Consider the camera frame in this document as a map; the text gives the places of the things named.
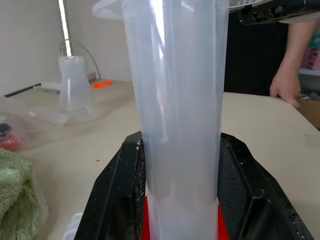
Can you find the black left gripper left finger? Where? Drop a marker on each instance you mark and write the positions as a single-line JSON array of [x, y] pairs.
[[113, 190]]

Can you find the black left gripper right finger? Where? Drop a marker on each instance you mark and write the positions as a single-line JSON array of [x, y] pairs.
[[255, 190]]

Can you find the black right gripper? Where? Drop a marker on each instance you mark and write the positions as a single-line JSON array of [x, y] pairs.
[[272, 11]]

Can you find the translucent plastic graduated cylinder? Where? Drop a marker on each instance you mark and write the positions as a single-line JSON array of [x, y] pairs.
[[178, 112]]

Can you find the cup of red liquid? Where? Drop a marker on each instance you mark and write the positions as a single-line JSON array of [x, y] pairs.
[[222, 222]]

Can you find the bystander bare hand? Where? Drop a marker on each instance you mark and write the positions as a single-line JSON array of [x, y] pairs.
[[285, 87]]

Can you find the brown cardboard box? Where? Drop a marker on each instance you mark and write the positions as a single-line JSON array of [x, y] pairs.
[[308, 112]]

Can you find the green terry towel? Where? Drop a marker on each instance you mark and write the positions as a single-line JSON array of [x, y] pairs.
[[17, 195]]

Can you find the translucent plastic conical flask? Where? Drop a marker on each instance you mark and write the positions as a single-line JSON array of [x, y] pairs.
[[75, 92]]

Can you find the orange plastic piece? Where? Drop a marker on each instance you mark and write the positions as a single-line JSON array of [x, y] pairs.
[[102, 84]]

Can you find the clear plastic zip bag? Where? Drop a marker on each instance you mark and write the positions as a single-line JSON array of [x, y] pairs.
[[22, 117]]

